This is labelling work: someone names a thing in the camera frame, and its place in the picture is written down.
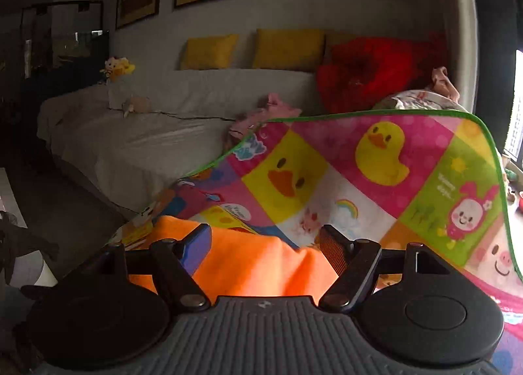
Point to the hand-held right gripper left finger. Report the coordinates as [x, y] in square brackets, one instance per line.
[197, 248]

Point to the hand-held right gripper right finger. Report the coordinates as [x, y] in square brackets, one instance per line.
[331, 252]

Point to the orange garment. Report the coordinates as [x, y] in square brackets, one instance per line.
[261, 264]

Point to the printed cartoon blanket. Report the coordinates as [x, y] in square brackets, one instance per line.
[367, 195]

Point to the grey covered sofa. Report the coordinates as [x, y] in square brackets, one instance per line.
[163, 142]

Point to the pink garment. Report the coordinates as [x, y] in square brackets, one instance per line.
[265, 115]

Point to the beige plush toy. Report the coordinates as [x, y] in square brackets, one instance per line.
[137, 105]

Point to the white floral cloth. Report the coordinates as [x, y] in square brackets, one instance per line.
[416, 99]

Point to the red plush cushion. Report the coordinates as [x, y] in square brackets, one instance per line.
[367, 73]

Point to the yellow cushion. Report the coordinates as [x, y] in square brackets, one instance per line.
[208, 52]
[288, 48]

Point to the yellow plush toy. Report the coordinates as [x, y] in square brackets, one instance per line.
[116, 68]

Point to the dark glass cabinet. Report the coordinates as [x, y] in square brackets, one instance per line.
[65, 44]

